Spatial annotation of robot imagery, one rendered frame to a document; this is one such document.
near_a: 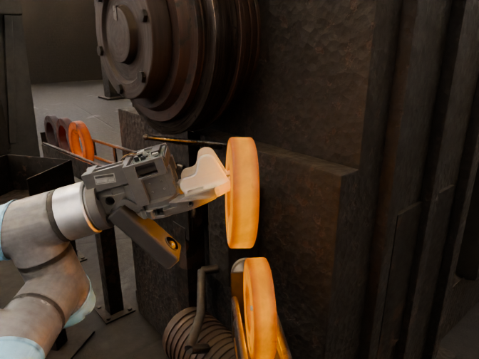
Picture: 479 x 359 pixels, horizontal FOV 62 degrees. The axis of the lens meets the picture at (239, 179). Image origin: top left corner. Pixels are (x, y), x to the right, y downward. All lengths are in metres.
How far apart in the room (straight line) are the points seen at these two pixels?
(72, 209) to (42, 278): 0.11
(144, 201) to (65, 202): 0.10
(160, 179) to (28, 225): 0.18
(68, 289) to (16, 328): 0.10
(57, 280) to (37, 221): 0.09
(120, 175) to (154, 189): 0.05
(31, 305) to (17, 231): 0.10
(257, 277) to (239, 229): 0.12
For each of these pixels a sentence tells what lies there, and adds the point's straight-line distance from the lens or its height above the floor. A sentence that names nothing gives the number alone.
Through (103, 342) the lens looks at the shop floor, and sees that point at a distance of 1.74.
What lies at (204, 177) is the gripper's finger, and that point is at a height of 0.94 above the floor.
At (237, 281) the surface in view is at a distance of 0.73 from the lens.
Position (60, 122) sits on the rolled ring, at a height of 0.76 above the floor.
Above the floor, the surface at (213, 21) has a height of 1.14.
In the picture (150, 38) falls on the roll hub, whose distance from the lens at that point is 0.86.
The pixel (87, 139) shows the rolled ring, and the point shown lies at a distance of 1.65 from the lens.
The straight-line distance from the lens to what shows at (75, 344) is 1.76.
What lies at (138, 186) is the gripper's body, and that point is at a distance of 0.53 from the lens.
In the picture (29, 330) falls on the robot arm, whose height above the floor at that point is 0.80.
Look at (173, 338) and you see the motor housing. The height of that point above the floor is 0.50.
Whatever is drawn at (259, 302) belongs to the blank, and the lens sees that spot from 0.59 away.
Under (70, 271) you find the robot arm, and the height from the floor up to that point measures 0.80.
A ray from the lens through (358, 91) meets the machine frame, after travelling 0.78.
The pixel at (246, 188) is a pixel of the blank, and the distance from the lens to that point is 0.49.
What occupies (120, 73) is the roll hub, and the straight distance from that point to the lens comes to 1.03.
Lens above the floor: 1.11
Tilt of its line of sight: 20 degrees down
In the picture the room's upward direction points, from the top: straight up
